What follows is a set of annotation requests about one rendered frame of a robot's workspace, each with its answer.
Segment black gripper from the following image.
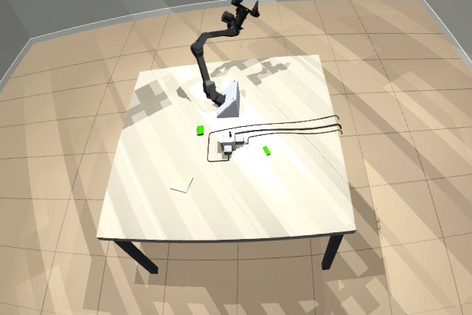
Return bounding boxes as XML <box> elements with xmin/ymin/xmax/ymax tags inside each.
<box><xmin>231</xmin><ymin>0</ymin><xmax>260</xmax><ymax>20</ymax></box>

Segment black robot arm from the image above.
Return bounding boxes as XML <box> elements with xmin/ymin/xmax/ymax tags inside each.
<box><xmin>190</xmin><ymin>11</ymin><xmax>244</xmax><ymax>107</ymax></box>

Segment small green block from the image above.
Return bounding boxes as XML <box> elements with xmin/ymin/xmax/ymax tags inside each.
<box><xmin>197</xmin><ymin>125</ymin><xmax>204</xmax><ymax>136</ymax></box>
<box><xmin>263</xmin><ymin>146</ymin><xmax>271</xmax><ymax>156</ymax></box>

